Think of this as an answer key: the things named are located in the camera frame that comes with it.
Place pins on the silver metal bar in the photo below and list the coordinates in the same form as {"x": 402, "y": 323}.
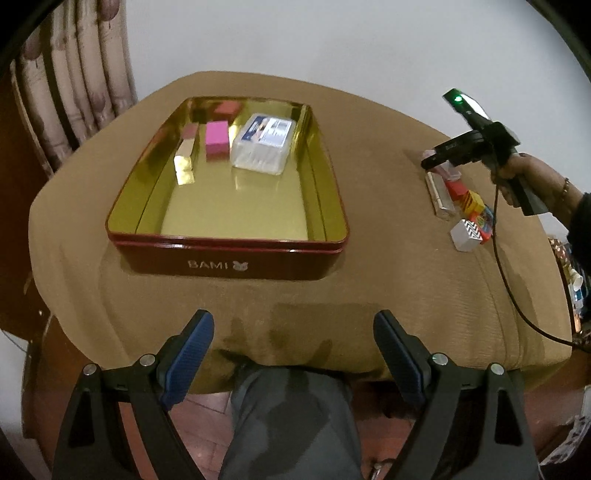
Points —
{"x": 438, "y": 196}

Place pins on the person's right hand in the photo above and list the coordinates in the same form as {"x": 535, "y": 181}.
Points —
{"x": 531, "y": 175}

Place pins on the yellow block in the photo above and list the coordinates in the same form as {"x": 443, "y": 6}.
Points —
{"x": 471, "y": 203}

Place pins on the person's grey trouser leg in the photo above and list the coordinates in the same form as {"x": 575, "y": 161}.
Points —
{"x": 286, "y": 424}

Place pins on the red tin box gold interior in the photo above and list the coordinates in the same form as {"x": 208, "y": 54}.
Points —
{"x": 258, "y": 207}

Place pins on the clear plastic swab box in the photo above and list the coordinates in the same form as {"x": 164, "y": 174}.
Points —
{"x": 263, "y": 141}

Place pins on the white zigzag pattern block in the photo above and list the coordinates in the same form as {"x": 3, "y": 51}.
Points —
{"x": 464, "y": 237}

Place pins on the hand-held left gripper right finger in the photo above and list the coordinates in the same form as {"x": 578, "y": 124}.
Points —
{"x": 401, "y": 362}

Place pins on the floral curtain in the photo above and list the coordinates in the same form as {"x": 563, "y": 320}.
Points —
{"x": 83, "y": 69}

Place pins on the white patterned cloth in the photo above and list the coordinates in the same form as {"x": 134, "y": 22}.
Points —
{"x": 570, "y": 438}

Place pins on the colourful patterned bag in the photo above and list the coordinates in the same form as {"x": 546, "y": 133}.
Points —
{"x": 572, "y": 277}

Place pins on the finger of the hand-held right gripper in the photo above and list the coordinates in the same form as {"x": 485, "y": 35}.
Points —
{"x": 450, "y": 150}

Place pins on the brown wooden door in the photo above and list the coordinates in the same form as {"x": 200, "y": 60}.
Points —
{"x": 18, "y": 207}

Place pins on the red block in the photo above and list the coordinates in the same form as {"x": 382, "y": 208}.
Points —
{"x": 456, "y": 189}

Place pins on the person's right forearm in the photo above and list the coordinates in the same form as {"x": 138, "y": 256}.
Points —
{"x": 579, "y": 221}

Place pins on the clear case with pink insert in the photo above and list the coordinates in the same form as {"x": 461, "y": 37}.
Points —
{"x": 450, "y": 171}

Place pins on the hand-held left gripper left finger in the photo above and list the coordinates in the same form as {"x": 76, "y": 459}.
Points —
{"x": 184, "y": 364}

